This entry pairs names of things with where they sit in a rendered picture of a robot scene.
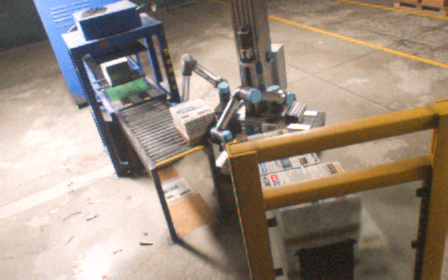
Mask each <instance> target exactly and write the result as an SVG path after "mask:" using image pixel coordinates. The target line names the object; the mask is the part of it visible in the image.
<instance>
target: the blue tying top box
mask: <svg viewBox="0 0 448 280"><path fill-rule="evenodd" d="M137 8H138V6H137V5H135V4H132V3H131V2H128V1H127V0H126V1H123V2H118V3H115V4H110V5H107V8H105V11H106V12H105V13H99V14H96V15H92V16H89V17H85V18H80V16H81V14H82V12H78V13H75V14H73V18H74V19H75V21H76V26H77V28H78V31H79V33H80V34H81V35H82V37H83V38H84V39H85V41H87V40H92V39H94V38H97V37H98V38H99V37H101V36H104V35H109V34H112V33H117V32H119V31H124V30H126V29H131V28H133V27H138V26H141V25H142V20H141V17H140V14H139V9H138V10H137V11H136V12H135V10H136V9H137Z"/></svg>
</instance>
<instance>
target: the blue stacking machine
mask: <svg viewBox="0 0 448 280"><path fill-rule="evenodd" d="M33 1H34V4H35V7H36V8H37V11H38V14H39V15H40V19H41V21H42V23H43V27H44V28H45V32H46V34H47V35H48V39H49V41H50V44H51V46H52V48H53V52H54V53H55V57H56V59H57V61H58V64H59V66H60V69H61V71H62V73H63V77H64V78H65V82H66V83H67V85H68V89H69V90H70V93H71V95H72V98H73V100H74V102H75V104H76V105H78V104H81V107H79V109H84V108H85V106H82V103H84V102H86V98H85V96H84V92H83V91H82V89H81V85H80V83H79V80H78V78H77V74H76V72H75V70H74V66H73V64H72V61H71V59H70V57H69V53H68V52H67V48H66V46H65V44H64V40H63V39H62V34H67V33H68V32H69V30H70V29H71V28H72V27H73V26H75V25H76V21H75V19H74V18H73V14H75V13H78V12H83V11H86V10H89V8H99V7H101V6H107V5H110V4H115V3H118V2H123V1H126V0H33ZM127 1H128V0H127ZM134 55H135V56H136V60H137V62H138V63H135V64H136V65H137V66H138V67H140V69H141V70H142V65H141V62H140V57H139V55H138V54H134ZM142 71H143V70H142Z"/></svg>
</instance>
